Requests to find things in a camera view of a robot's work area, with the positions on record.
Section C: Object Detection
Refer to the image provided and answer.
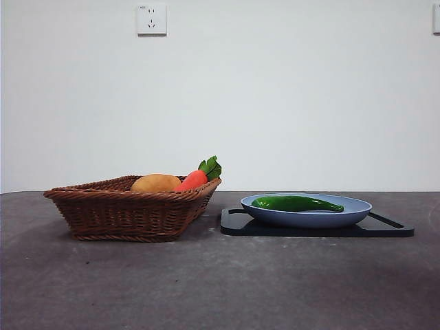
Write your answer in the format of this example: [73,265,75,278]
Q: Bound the green pepper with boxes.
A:
[250,195,345,213]

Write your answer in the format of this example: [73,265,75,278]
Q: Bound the blue round plate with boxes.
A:
[239,194,373,230]

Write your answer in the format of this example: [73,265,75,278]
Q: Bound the orange toy carrot green leaves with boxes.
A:
[173,155,223,192]

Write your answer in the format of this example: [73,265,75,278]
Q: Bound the yellow-brown potato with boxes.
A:
[130,173,182,193]

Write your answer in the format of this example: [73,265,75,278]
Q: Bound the brown wicker basket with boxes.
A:
[43,175,223,242]

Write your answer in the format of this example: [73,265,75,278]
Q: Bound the black rectangular tray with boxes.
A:
[220,207,415,238]

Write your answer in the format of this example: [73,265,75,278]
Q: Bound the white wall socket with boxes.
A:
[137,3,168,36]

